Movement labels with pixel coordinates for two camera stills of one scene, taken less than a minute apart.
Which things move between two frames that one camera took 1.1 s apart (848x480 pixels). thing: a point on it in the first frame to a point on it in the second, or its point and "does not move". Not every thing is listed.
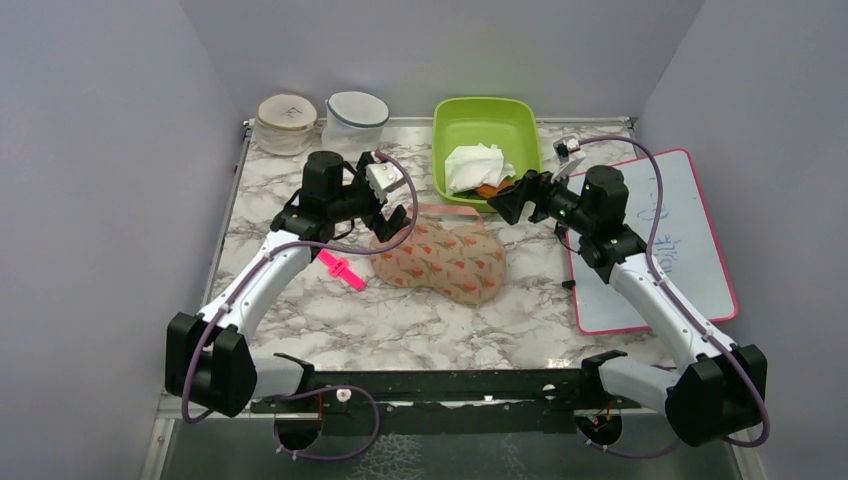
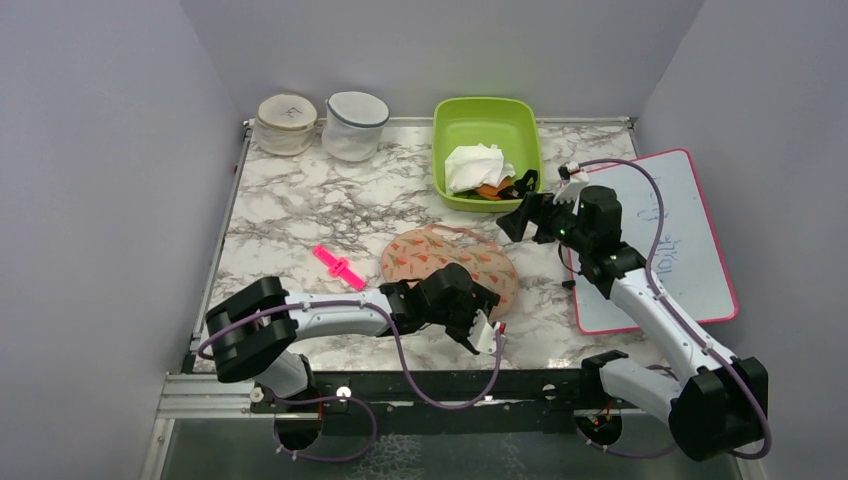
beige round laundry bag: (285, 124) does not move
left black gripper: (383, 228) to (477, 300)
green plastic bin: (461, 124) does not move
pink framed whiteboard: (688, 246) does not move
